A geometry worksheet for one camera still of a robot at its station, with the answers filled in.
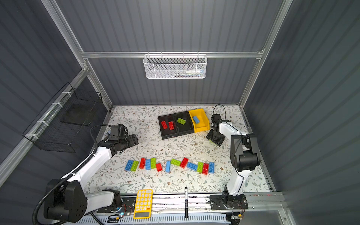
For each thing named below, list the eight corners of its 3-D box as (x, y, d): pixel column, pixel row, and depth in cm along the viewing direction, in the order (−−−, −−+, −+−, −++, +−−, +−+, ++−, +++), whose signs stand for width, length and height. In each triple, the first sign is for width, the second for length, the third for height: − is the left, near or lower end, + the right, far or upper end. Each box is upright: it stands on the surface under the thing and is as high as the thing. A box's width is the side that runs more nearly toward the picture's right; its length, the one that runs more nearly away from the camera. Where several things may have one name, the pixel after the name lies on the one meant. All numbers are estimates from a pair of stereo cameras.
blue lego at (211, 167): (208, 172, 86) (209, 171, 85) (208, 162, 91) (209, 161, 89) (214, 173, 86) (214, 172, 84) (214, 163, 90) (214, 162, 89)
